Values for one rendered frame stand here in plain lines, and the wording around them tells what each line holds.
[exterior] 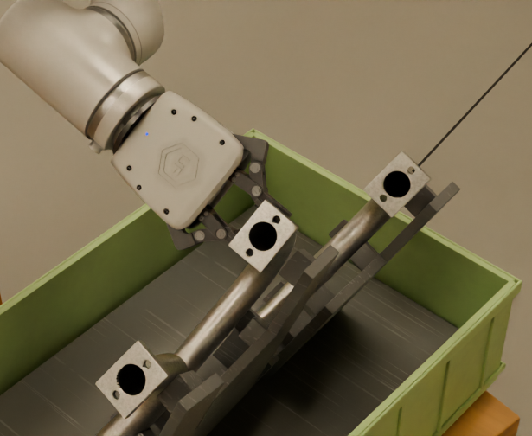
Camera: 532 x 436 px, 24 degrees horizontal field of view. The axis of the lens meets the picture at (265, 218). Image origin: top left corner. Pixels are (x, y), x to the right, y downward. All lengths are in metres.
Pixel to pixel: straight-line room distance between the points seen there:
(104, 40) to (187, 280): 0.48
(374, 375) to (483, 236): 1.45
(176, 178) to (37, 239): 1.76
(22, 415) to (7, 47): 0.46
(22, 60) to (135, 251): 0.42
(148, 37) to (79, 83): 0.10
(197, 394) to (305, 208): 0.58
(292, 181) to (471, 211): 1.39
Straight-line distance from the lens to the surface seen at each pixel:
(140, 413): 1.21
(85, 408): 1.47
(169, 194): 1.16
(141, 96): 1.17
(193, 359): 1.30
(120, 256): 1.54
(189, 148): 1.16
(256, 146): 1.17
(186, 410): 1.09
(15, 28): 1.21
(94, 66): 1.18
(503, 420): 1.55
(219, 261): 1.62
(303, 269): 1.21
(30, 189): 3.04
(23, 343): 1.49
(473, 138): 3.18
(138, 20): 1.24
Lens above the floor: 1.99
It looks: 43 degrees down
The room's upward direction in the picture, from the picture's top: straight up
